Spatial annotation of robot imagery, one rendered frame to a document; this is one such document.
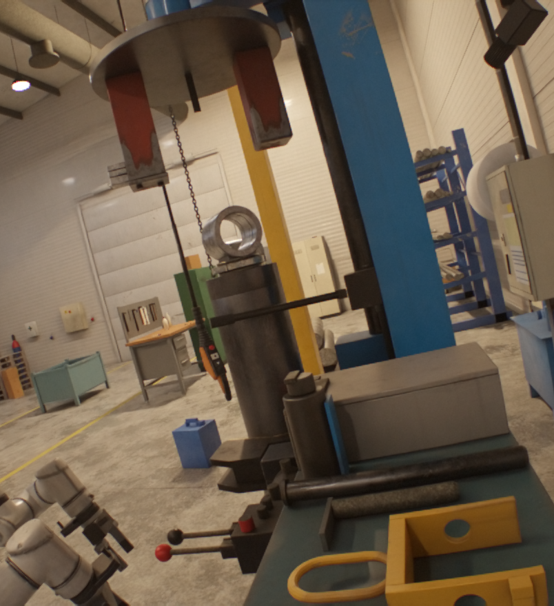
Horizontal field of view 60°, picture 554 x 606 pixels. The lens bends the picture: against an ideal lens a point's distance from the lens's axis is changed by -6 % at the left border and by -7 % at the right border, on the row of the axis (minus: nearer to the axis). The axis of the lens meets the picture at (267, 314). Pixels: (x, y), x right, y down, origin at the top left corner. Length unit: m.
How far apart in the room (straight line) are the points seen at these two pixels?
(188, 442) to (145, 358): 3.43
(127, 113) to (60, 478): 1.03
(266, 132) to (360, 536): 1.12
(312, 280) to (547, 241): 10.22
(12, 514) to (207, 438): 3.00
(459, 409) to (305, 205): 11.36
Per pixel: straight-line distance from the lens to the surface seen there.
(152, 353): 7.56
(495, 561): 0.68
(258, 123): 1.53
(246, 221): 1.51
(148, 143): 1.51
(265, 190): 4.07
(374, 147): 1.36
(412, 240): 1.34
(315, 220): 12.16
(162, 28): 1.38
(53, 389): 9.50
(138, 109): 1.54
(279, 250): 4.03
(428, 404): 0.97
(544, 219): 1.58
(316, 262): 11.59
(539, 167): 1.59
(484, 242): 7.11
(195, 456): 4.38
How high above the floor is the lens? 1.46
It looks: 5 degrees down
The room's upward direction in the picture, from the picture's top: 15 degrees counter-clockwise
